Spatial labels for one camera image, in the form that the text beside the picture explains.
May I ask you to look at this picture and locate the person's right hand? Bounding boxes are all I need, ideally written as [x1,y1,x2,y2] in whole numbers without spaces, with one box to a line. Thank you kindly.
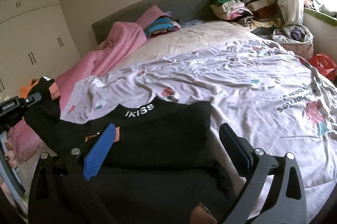
[190,202,219,224]

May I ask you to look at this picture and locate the pink pillow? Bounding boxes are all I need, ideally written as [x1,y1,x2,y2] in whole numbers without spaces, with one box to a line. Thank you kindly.
[135,4,172,30]

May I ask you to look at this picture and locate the grey headboard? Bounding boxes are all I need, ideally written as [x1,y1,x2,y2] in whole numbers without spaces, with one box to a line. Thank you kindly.
[91,0,215,45]

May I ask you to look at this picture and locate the white printed blanket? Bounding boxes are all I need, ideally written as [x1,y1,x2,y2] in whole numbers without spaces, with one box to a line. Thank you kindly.
[60,37,337,214]

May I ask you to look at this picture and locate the pile of folded clothes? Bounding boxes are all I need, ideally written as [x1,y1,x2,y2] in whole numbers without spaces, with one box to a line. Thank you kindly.
[211,0,284,30]

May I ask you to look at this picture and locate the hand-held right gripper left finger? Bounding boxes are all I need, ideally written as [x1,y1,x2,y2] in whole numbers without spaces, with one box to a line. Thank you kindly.
[28,123,118,224]

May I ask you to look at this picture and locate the cream wardrobe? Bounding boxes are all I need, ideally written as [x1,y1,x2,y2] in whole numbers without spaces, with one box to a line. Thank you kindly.
[0,0,82,98]

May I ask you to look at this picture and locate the striped knit cloth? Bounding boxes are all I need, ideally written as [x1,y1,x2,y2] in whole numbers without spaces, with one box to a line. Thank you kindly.
[143,16,181,39]

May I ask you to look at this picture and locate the pink blanket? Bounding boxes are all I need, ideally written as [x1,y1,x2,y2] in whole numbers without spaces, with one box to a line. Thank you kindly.
[8,21,147,164]

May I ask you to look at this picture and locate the blue patterned cloth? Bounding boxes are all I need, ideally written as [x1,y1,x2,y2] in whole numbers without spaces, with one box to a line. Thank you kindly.
[182,19,204,28]

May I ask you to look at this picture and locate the orange cloth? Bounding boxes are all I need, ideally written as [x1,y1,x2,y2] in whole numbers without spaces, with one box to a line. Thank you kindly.
[20,79,36,98]

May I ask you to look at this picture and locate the black sweatshirt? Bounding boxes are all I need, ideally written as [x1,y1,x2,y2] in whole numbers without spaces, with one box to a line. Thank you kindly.
[24,77,237,224]

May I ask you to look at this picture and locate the person's left hand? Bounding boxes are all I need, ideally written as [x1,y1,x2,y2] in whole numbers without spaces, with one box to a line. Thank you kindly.
[4,135,19,169]

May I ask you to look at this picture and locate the plastic bag of clothes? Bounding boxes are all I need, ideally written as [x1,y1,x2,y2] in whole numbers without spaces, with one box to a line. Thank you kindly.
[272,24,315,60]

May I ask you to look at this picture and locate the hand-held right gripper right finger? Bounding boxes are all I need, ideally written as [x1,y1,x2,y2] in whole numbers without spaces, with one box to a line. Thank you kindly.
[218,123,308,224]

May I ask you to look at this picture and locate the beige bed sheet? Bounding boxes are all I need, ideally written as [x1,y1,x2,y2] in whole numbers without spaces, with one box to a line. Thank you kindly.
[124,21,264,74]

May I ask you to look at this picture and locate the red plastic bag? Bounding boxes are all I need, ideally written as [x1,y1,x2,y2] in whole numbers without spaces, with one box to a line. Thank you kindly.
[308,53,337,77]

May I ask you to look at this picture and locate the clothes on window sill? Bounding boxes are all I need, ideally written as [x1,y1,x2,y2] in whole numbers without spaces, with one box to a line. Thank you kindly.
[303,0,337,19]

